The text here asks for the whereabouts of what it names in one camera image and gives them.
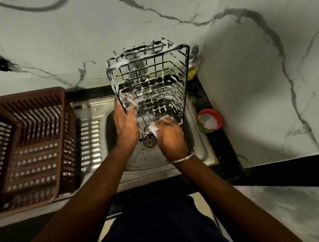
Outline person's right forearm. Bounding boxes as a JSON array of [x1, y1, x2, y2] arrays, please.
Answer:
[[173, 156, 303, 242]]

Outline person's left forearm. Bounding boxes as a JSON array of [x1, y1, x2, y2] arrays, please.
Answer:
[[32, 142, 135, 242]]

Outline silver bracelet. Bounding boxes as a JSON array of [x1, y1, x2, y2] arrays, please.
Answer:
[[170, 151, 196, 164]]

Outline black wire rack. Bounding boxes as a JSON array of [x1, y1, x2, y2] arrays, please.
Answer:
[[106, 39, 190, 142]]

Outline person's left hand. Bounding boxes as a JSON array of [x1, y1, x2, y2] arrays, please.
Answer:
[[113, 94, 141, 148]]

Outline brown plastic dish basket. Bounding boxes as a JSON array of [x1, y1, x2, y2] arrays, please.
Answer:
[[0, 86, 77, 219]]

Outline orange round container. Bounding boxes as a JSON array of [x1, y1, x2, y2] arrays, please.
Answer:
[[197, 108, 223, 133]]

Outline person's right hand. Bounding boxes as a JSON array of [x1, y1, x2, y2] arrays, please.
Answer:
[[149, 116, 195, 164]]

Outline clear dish soap bottle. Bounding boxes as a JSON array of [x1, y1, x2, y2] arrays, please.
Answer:
[[187, 45, 200, 81]]

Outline stainless steel sink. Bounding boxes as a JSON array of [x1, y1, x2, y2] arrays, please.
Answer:
[[54, 87, 219, 202]]

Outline person's dark clothing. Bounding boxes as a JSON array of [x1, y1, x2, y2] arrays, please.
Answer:
[[102, 197, 230, 242]]

